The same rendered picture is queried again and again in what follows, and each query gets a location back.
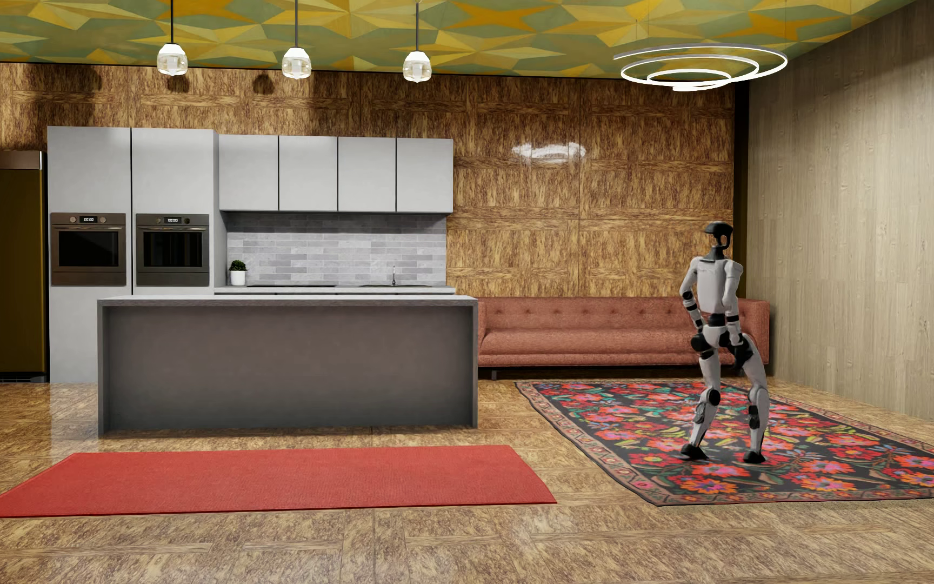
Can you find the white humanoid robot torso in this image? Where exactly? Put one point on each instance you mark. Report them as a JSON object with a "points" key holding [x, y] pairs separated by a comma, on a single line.
{"points": [[714, 285]]}

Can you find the glass pendant lamp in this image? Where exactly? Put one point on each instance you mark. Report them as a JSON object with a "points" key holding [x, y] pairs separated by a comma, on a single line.
{"points": [[417, 66], [297, 62], [172, 59]]}

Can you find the tall grey oven cabinet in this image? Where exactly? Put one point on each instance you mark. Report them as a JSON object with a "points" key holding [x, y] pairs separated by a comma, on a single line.
{"points": [[130, 170]]}

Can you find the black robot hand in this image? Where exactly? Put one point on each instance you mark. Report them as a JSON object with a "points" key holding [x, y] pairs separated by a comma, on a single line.
{"points": [[702, 345], [742, 350]]}

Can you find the robot leg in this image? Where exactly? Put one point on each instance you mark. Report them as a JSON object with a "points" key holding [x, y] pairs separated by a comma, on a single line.
{"points": [[707, 397], [755, 401]]}

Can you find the small potted green plant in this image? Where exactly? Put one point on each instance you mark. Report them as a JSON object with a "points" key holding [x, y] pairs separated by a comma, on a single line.
{"points": [[237, 272]]}

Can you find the floral patterned rug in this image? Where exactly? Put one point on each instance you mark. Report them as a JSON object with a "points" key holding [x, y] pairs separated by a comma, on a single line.
{"points": [[807, 454]]}

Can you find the grey kitchen island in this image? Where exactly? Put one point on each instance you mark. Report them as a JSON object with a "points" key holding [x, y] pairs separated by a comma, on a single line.
{"points": [[289, 365]]}

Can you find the red tufted sofa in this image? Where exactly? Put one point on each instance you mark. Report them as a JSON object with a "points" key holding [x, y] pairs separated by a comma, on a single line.
{"points": [[597, 332]]}

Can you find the plain red rug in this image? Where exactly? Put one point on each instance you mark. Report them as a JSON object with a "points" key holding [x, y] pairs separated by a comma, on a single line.
{"points": [[272, 480]]}

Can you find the right robot leg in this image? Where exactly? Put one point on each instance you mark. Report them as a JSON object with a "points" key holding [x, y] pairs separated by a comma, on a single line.
{"points": [[755, 401]]}

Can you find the black robot head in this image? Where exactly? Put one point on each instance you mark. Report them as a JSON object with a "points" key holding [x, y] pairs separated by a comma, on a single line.
{"points": [[718, 235]]}

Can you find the left robot leg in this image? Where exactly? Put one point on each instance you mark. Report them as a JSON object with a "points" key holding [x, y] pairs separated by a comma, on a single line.
{"points": [[707, 397]]}

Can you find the built-in wall oven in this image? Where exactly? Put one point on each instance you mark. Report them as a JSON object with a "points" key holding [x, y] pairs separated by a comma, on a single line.
{"points": [[173, 250], [87, 249]]}

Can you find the grey upper cabinet door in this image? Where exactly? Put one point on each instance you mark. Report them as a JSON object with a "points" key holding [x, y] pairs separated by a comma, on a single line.
{"points": [[366, 173], [308, 173], [248, 172], [425, 174]]}

